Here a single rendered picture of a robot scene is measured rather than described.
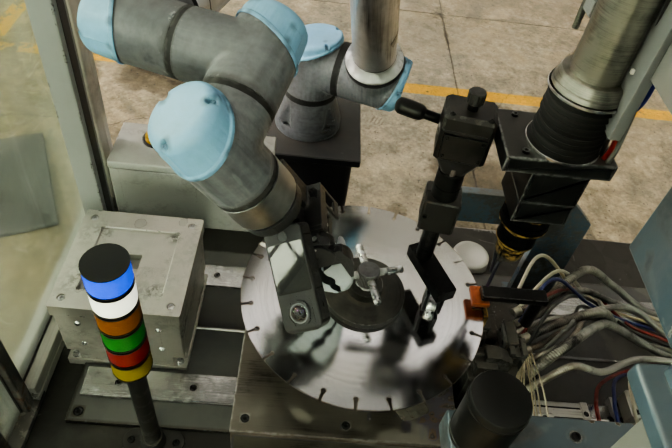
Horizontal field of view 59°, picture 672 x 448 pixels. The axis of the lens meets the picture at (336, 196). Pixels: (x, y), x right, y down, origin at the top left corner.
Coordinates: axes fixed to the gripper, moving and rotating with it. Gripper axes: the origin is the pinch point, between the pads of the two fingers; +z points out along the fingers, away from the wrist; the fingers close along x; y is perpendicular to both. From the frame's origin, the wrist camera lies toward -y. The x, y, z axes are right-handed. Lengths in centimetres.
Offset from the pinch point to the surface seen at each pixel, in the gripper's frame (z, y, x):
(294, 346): -0.8, -6.6, 6.4
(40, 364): -4.0, -3.2, 45.6
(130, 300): -23.8, -7.8, 12.6
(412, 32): 158, 217, 13
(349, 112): 37, 63, 10
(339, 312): 2.1, -2.1, 1.3
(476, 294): 10.9, 0.2, -15.2
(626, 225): 167, 81, -56
